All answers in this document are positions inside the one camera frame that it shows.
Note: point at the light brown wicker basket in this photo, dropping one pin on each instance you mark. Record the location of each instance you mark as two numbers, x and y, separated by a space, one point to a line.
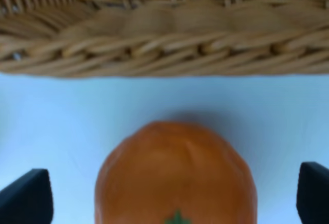
163 38

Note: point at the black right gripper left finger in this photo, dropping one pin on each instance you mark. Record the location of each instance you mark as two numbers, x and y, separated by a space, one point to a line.
28 199

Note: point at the orange tangerine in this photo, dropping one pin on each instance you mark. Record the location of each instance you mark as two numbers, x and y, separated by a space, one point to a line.
169 172

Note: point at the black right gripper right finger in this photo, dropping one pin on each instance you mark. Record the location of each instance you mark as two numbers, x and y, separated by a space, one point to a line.
312 193

